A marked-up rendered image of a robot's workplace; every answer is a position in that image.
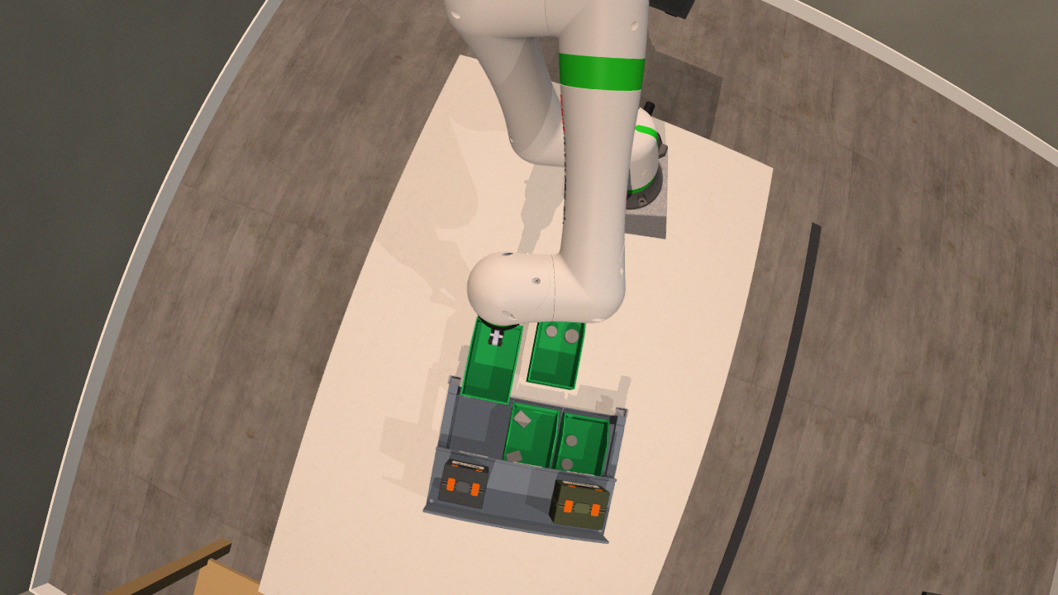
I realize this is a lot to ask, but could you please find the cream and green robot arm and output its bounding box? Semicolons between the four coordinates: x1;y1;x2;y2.
444;0;668;331

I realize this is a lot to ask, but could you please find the grey storage shelf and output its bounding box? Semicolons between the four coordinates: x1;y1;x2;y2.
422;375;630;544

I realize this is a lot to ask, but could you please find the green open-front bin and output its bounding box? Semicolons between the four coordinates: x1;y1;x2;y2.
552;413;609;476
460;319;523;405
503;403;560;468
527;321;586;390

